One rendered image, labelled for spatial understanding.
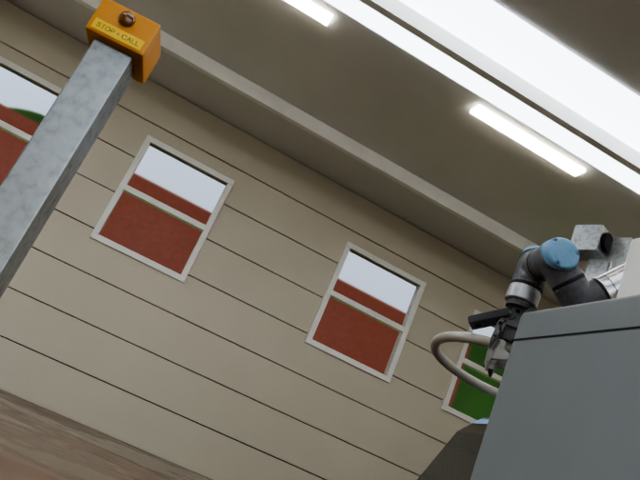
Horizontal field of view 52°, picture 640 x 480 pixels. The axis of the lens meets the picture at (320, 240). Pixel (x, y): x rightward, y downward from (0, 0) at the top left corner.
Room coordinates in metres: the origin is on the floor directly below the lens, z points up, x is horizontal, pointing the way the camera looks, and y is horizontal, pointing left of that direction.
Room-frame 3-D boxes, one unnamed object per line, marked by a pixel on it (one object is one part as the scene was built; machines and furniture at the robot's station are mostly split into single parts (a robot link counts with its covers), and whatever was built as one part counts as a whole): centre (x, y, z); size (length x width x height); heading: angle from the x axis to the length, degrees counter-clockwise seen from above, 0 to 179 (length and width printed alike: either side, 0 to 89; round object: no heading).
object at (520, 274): (1.68, -0.58, 1.17); 0.10 x 0.09 x 0.12; 1
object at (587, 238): (2.95, -1.26, 2.00); 0.20 x 0.18 x 0.15; 7
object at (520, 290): (1.69, -0.58, 1.08); 0.10 x 0.09 x 0.05; 147
